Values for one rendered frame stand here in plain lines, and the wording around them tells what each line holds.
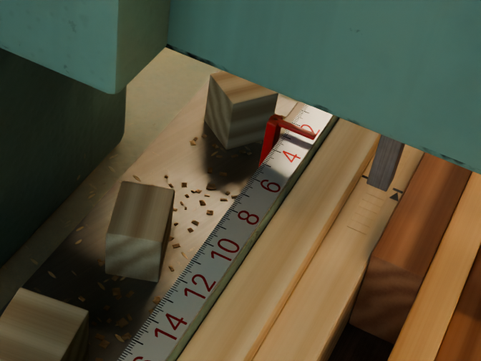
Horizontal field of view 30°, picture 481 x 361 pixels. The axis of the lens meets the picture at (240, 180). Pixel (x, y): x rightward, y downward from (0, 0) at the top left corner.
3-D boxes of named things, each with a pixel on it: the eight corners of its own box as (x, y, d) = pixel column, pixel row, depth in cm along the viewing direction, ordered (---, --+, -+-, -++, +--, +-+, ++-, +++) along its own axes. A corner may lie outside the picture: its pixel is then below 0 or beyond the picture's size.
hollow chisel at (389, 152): (386, 193, 37) (418, 97, 33) (365, 184, 37) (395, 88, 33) (393, 179, 37) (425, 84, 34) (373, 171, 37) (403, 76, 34)
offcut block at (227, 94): (247, 109, 63) (255, 62, 60) (270, 138, 61) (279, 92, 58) (203, 119, 62) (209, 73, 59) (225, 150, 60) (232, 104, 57)
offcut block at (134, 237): (158, 283, 51) (162, 242, 48) (104, 273, 51) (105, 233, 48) (171, 229, 54) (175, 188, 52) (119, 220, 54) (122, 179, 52)
